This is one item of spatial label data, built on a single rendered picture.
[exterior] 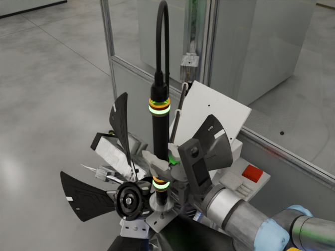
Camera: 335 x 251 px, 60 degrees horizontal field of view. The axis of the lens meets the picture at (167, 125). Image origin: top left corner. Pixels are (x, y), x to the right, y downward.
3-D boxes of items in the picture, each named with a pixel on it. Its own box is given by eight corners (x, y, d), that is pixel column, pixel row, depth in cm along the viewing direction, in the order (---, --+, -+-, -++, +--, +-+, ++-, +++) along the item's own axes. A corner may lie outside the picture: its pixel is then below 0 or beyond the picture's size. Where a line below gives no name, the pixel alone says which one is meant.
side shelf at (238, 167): (212, 143, 163) (213, 139, 161) (269, 179, 144) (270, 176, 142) (183, 166, 150) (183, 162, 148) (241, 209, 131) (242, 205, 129)
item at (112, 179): (141, 193, 105) (80, 166, 124) (142, 188, 105) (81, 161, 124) (137, 194, 103) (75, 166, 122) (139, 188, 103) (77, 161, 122)
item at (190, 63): (183, 69, 131) (183, 52, 126) (198, 70, 130) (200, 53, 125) (179, 81, 124) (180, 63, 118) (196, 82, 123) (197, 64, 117)
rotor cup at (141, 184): (128, 202, 104) (102, 206, 93) (147, 168, 101) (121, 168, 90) (156, 229, 96) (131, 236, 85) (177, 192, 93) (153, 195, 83)
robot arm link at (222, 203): (223, 215, 56) (248, 190, 60) (205, 200, 58) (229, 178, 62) (219, 234, 61) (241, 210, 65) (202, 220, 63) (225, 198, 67)
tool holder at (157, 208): (153, 186, 88) (152, 164, 82) (176, 189, 87) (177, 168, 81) (146, 211, 82) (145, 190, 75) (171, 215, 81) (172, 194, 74)
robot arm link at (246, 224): (264, 276, 55) (275, 256, 50) (218, 237, 61) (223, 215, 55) (285, 248, 59) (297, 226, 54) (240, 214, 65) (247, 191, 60)
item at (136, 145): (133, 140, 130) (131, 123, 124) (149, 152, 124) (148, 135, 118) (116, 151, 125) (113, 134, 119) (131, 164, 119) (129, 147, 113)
